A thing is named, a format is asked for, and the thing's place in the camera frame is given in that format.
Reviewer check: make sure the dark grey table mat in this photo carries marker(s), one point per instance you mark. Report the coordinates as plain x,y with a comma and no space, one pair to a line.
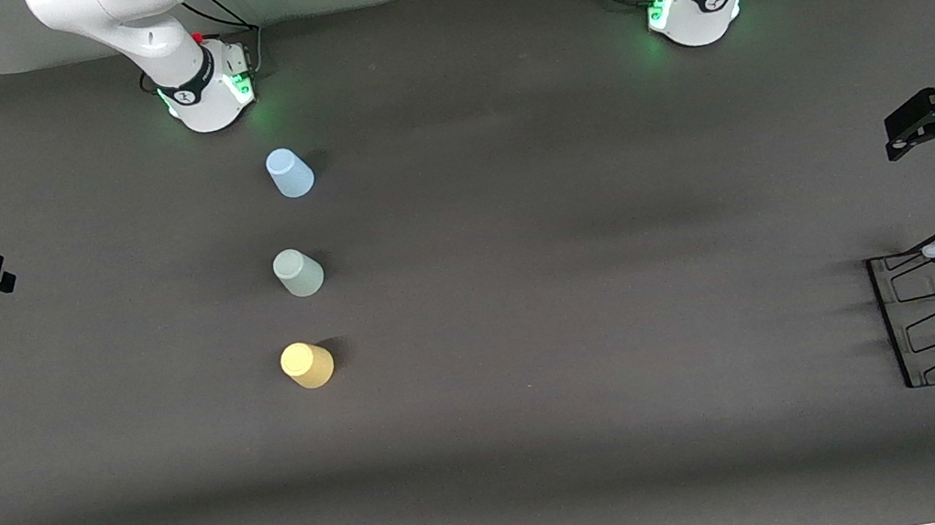
573,284

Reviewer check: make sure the light blue plastic cup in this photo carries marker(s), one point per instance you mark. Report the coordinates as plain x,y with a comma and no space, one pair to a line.
291,176

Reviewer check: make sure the pale green plastic cup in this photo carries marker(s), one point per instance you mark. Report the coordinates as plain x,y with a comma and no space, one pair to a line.
299,275

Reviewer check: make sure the yellow plastic cup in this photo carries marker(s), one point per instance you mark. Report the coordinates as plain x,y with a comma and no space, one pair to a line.
308,366

